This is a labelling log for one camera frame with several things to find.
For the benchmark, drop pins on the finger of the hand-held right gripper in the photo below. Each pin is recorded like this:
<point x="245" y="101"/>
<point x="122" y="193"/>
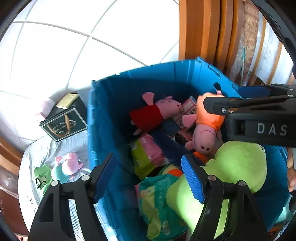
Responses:
<point x="254" y="91"/>
<point x="219" y="104"/>

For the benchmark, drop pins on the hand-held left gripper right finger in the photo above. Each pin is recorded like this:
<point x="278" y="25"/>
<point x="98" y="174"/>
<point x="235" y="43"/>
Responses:
<point x="193" y="180"/>

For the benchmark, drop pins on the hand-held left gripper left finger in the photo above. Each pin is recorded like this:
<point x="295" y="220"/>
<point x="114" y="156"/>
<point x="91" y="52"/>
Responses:
<point x="105" y="176"/>

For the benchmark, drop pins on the green frog plush toy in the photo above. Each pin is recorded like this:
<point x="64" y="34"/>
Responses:
<point x="235" y="166"/>

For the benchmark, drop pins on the blue plastic storage crate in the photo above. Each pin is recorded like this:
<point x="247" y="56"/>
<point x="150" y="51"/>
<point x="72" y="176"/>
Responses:
<point x="111" y="104"/>

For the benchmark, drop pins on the red dress pig plush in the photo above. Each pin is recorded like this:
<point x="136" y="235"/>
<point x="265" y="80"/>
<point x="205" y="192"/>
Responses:
<point x="148" y="115"/>

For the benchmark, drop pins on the person's right hand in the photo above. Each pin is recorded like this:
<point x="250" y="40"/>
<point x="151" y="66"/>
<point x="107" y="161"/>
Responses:
<point x="291" y="180"/>

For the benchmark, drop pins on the orange yellow plush toy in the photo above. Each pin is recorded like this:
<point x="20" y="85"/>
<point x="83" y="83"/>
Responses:
<point x="175" y="172"/>

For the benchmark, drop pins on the pink cardboard box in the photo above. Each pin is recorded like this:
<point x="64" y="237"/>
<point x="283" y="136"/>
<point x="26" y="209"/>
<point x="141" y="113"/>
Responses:
<point x="188" y="106"/>

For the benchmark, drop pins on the orange dress pig plush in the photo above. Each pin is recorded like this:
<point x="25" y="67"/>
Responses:
<point x="203" y="136"/>

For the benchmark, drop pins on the green printed packet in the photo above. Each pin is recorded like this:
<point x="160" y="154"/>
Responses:
<point x="159" y="208"/>

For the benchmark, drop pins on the wooden frosted glass partition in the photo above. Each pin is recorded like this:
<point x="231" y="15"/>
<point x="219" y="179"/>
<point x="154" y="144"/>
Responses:
<point x="270" y="51"/>

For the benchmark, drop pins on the teal dress pig plush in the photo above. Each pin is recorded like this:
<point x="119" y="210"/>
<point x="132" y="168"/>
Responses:
<point x="61" y="173"/>

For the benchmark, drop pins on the dark blue plush toy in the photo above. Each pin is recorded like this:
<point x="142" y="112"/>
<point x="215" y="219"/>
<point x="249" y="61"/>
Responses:
<point x="166" y="141"/>

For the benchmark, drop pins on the pink and green packet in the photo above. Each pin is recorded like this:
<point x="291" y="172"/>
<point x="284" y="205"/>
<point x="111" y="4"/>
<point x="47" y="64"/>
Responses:
<point x="148" y="153"/>

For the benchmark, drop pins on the rolled patterned carpet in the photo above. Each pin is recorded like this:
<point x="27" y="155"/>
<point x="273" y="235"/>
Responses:
<point x="249" y="34"/>

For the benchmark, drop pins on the small green plush toy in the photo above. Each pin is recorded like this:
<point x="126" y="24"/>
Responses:
<point x="44" y="172"/>

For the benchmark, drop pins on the black eyeglasses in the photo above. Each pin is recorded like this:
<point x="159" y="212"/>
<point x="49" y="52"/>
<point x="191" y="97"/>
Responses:
<point x="41" y="183"/>

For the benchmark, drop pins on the black gift box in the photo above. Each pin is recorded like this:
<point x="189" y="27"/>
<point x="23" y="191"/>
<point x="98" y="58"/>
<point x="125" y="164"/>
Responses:
<point x="74" y="118"/>

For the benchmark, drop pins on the light blue bed sheet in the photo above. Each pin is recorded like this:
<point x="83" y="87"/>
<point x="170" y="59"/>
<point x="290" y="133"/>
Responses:
<point x="34" y="201"/>

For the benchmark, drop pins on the small gold box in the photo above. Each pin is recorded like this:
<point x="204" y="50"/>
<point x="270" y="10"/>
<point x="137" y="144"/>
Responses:
<point x="67" y="100"/>

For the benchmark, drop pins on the clear plastic bag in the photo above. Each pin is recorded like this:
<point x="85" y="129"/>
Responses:
<point x="8" y="183"/>

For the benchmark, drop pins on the white padded headboard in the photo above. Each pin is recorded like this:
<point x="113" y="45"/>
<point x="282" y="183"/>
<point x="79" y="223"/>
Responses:
<point x="57" y="58"/>

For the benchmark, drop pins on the wooden headboard post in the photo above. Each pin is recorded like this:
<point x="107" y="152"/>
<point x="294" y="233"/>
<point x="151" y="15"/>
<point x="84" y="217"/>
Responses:
<point x="13" y="150"/>
<point x="196" y="30"/>

